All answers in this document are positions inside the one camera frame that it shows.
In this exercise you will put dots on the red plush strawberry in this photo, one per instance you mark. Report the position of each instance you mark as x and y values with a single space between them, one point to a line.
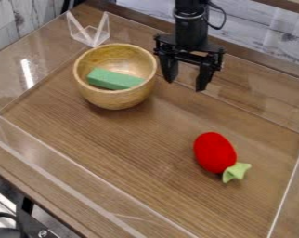
216 156

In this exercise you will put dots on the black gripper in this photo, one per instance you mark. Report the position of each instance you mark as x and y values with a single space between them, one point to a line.
188 46

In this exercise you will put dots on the light wooden bowl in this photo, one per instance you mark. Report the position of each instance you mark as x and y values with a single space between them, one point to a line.
122 58

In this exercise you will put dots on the clear acrylic tray wall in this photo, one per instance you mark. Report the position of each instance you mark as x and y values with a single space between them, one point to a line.
84 199

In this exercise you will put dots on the green rectangular block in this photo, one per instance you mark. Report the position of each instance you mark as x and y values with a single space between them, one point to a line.
112 80

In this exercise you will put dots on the clear acrylic corner bracket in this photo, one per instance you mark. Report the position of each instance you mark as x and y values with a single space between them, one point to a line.
92 36

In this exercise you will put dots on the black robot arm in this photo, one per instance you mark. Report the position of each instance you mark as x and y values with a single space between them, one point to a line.
191 5

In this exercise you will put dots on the black table leg bracket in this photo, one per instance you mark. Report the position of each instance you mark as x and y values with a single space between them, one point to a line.
37 226

